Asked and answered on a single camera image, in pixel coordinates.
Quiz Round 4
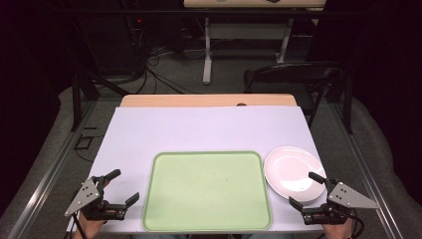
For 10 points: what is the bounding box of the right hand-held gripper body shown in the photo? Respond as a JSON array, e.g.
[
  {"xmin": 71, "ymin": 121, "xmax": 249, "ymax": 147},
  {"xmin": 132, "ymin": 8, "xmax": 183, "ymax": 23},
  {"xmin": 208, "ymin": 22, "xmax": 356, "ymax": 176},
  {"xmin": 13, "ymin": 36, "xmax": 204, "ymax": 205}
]
[{"xmin": 301, "ymin": 178, "xmax": 381, "ymax": 226}]

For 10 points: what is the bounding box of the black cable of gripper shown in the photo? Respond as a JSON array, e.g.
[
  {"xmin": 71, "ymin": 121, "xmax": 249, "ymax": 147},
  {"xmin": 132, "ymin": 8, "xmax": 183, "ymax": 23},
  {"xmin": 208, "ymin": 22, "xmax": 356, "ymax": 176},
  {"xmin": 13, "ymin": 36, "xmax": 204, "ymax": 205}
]
[
  {"xmin": 70, "ymin": 212, "xmax": 88, "ymax": 239},
  {"xmin": 344, "ymin": 208, "xmax": 366, "ymax": 239}
]

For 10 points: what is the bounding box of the bundle of floor cables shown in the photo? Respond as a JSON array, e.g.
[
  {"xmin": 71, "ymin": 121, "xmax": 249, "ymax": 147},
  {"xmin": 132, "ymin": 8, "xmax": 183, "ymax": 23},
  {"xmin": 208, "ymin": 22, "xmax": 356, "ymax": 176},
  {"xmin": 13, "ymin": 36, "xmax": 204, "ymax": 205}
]
[{"xmin": 130, "ymin": 43, "xmax": 207, "ymax": 97}]

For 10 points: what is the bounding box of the wooden desk with white legs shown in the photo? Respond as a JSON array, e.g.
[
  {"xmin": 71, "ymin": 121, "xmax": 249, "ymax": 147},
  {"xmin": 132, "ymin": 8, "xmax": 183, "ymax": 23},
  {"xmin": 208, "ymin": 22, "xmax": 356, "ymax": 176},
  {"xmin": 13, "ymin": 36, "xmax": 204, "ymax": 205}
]
[{"xmin": 183, "ymin": 0, "xmax": 327, "ymax": 86}]

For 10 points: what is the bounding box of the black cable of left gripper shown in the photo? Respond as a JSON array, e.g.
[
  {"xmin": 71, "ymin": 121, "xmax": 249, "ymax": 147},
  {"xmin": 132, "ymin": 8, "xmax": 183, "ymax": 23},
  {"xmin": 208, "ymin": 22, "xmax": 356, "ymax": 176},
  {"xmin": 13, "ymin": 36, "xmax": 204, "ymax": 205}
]
[{"xmin": 70, "ymin": 212, "xmax": 88, "ymax": 239}]

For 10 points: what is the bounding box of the black chair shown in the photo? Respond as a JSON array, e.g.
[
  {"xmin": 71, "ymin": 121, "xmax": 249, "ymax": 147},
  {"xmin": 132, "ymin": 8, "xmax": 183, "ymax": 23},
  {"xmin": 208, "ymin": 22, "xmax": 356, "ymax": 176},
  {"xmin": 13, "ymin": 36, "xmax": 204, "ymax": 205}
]
[{"xmin": 243, "ymin": 62, "xmax": 345, "ymax": 128}]

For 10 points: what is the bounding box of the person's right hand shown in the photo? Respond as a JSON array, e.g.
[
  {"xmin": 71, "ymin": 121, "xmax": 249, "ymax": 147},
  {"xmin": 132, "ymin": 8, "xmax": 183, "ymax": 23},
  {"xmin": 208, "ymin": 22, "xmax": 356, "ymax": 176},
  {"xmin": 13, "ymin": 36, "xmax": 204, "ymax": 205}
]
[{"xmin": 320, "ymin": 218, "xmax": 354, "ymax": 239}]

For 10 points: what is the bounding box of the black horizontal bar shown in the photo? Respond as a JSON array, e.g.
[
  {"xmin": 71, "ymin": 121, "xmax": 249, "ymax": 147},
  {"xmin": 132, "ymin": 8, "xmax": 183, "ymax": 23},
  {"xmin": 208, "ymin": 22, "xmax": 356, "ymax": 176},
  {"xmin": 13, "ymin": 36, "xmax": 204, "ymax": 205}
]
[{"xmin": 55, "ymin": 8, "xmax": 363, "ymax": 18}]

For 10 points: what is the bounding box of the white round plate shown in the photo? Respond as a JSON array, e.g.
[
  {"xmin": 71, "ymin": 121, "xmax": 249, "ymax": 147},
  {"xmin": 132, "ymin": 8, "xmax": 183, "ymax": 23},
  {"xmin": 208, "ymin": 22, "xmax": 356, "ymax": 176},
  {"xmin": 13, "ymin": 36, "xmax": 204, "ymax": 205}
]
[{"xmin": 263, "ymin": 145, "xmax": 327, "ymax": 203}]

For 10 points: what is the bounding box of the black square frame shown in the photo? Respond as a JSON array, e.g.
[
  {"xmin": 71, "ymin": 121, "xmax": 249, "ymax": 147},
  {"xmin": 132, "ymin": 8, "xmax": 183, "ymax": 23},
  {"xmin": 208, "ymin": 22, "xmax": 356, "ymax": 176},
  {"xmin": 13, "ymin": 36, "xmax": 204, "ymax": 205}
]
[{"xmin": 73, "ymin": 133, "xmax": 95, "ymax": 151}]

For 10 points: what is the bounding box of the white table cover board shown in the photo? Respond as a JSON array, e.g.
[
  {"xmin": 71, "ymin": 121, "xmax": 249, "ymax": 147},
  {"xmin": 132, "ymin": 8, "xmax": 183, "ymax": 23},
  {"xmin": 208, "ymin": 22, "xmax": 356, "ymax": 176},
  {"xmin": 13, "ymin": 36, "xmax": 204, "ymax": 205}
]
[{"xmin": 66, "ymin": 106, "xmax": 329, "ymax": 235}]

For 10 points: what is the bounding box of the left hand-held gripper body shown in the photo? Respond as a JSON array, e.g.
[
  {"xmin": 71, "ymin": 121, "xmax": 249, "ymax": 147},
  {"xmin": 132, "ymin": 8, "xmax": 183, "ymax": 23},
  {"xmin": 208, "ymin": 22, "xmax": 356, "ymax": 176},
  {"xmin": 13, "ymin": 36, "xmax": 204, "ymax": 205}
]
[{"xmin": 64, "ymin": 176, "xmax": 127, "ymax": 222}]

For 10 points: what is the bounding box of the person's left hand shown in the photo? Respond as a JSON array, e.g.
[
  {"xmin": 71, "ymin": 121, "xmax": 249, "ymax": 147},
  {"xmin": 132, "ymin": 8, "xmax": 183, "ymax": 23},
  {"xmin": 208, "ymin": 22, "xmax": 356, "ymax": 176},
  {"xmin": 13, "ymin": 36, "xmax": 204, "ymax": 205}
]
[{"xmin": 73, "ymin": 214, "xmax": 107, "ymax": 239}]

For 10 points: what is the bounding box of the aluminium floor rail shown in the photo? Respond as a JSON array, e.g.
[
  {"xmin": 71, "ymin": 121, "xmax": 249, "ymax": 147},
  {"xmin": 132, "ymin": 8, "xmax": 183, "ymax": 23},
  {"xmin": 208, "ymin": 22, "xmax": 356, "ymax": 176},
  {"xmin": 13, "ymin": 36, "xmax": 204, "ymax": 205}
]
[
  {"xmin": 330, "ymin": 103, "xmax": 405, "ymax": 239},
  {"xmin": 5, "ymin": 100, "xmax": 98, "ymax": 239}
]

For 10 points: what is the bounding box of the black metal stand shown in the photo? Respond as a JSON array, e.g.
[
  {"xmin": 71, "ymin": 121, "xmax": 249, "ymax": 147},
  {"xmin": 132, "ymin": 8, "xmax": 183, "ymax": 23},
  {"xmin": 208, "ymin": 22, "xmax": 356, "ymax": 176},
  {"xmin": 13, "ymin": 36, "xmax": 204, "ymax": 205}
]
[{"xmin": 70, "ymin": 71, "xmax": 131, "ymax": 132}]

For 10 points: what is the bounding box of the dark equipment with red light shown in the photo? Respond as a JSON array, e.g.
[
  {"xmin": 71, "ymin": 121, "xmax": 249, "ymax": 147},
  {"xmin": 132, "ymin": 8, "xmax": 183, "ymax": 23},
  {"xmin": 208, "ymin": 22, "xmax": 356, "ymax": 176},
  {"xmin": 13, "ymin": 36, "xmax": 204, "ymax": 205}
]
[{"xmin": 123, "ymin": 14, "xmax": 148, "ymax": 69}]

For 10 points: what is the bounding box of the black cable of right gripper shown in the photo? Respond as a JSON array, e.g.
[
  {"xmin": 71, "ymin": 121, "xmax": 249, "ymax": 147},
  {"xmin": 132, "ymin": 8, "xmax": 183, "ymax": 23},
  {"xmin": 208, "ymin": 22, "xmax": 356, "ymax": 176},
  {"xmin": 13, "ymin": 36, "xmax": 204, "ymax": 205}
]
[{"xmin": 344, "ymin": 208, "xmax": 366, "ymax": 239}]

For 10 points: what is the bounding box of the light green tray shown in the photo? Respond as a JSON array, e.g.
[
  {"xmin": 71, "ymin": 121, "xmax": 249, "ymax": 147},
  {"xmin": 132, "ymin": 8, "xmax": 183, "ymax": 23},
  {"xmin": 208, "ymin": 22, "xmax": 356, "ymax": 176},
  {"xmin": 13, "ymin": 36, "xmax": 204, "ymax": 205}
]
[{"xmin": 141, "ymin": 150, "xmax": 273, "ymax": 232}]

